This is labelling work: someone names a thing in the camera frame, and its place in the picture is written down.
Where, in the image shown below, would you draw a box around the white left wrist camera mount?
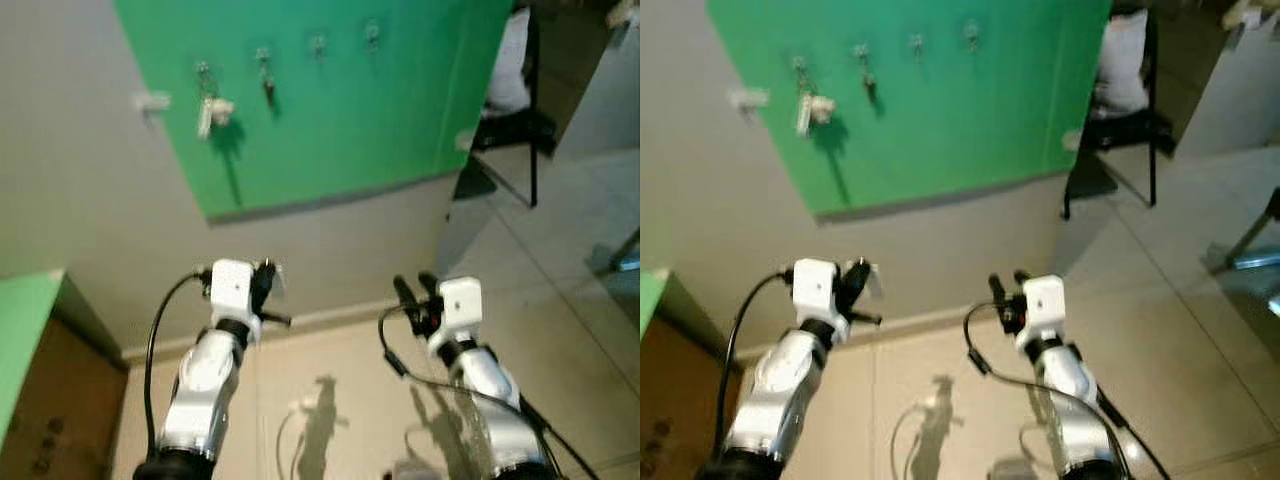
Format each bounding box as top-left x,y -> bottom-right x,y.
208,258 -> 263,326
792,258 -> 849,323

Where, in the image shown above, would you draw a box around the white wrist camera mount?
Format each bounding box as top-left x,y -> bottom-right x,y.
792,258 -> 849,323
428,277 -> 483,353
1015,275 -> 1069,351
208,258 -> 263,326

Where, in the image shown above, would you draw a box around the white cloth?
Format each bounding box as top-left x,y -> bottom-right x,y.
487,8 -> 531,116
1092,10 -> 1151,119

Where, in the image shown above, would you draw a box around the grey metal stand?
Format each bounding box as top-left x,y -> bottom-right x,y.
1205,185 -> 1280,319

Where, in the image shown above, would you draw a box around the brown cardboard box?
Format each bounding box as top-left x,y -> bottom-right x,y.
640,318 -> 723,480
0,318 -> 129,480

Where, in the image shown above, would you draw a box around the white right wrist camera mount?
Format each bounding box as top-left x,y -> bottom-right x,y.
428,277 -> 483,353
1015,275 -> 1069,351

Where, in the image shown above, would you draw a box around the grey cabinet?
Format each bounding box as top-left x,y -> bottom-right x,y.
1175,22 -> 1280,159
545,20 -> 641,161

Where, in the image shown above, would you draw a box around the green wall board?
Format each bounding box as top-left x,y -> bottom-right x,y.
112,0 -> 516,221
705,0 -> 1113,219

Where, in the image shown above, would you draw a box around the keys with white fob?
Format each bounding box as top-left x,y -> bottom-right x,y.
196,93 -> 236,139
795,92 -> 836,138

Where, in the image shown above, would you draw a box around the black metal chair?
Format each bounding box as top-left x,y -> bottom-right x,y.
452,5 -> 561,209
1062,8 -> 1176,221

